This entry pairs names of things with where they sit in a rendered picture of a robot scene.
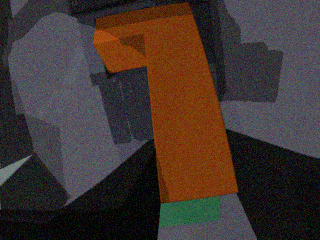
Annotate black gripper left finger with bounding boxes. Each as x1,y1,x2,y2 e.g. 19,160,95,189
0,139,161,240

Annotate orange l-shaped part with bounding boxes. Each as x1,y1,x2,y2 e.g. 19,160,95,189
93,1,239,204

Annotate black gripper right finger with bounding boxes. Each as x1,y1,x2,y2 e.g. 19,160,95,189
227,129,320,240

